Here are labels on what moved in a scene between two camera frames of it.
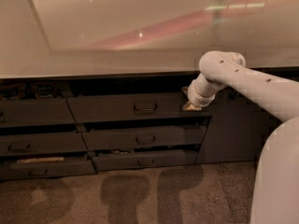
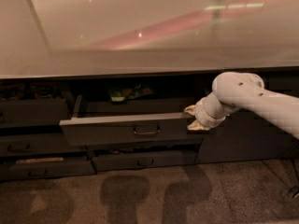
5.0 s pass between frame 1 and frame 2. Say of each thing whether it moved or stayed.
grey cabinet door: stayed
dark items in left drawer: stayed
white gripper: moved
